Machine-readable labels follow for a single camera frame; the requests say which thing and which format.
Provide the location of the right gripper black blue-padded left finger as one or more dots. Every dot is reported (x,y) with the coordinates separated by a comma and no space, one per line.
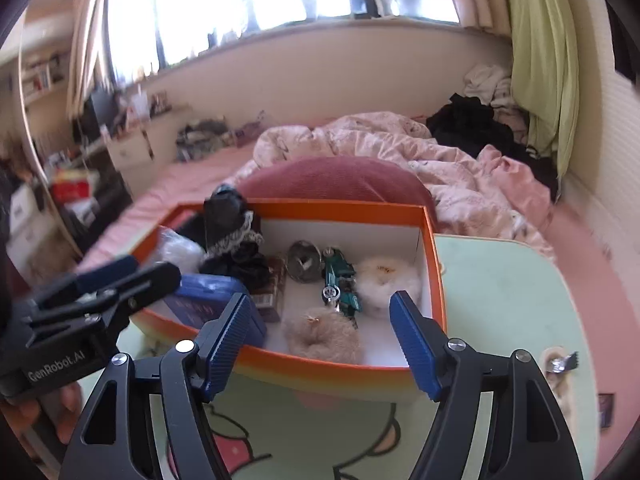
(140,406)

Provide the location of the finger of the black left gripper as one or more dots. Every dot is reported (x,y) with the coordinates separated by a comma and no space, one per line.
(110,284)

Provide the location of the clear plastic ball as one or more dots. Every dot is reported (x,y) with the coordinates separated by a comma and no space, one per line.
(176,249)

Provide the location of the blue tin box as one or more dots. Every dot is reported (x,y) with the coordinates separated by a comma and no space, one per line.
(202,297)

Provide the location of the black lace-trimmed fabric pouch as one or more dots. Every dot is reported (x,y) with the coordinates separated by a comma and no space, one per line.
(233,238)

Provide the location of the dark red small box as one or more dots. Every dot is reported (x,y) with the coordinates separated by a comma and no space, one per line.
(269,300)

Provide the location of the shiny metal bowl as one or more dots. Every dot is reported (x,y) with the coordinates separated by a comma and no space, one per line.
(303,261)

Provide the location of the white fluffy scrunchie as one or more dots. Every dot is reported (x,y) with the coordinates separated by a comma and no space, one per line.
(378,278)

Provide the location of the brown fluffy scrunchie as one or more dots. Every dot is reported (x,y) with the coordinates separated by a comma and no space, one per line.
(322,334)

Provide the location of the green toy car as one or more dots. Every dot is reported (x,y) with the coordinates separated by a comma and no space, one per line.
(339,291)

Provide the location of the black clip in table slot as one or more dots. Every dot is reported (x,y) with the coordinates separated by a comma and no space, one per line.
(559,365)

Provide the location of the red white tissue pack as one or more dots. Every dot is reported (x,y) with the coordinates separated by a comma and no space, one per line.
(68,186)

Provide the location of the mint green cartoon lap table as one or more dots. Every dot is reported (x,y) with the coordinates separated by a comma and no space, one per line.
(447,381)

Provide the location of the white drawer cabinet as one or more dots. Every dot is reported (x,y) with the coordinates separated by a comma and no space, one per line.
(131,150)

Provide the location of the dark red round cushion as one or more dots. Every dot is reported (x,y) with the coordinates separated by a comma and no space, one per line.
(358,179)

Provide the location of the black clothes pile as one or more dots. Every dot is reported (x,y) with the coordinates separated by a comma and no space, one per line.
(468,124)

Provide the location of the beige window curtain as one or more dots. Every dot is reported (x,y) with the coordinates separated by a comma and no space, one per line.
(88,59)

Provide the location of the white clothes pile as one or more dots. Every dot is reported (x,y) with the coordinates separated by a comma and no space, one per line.
(491,84)

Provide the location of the light green curtain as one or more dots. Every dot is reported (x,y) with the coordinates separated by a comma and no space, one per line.
(545,75)

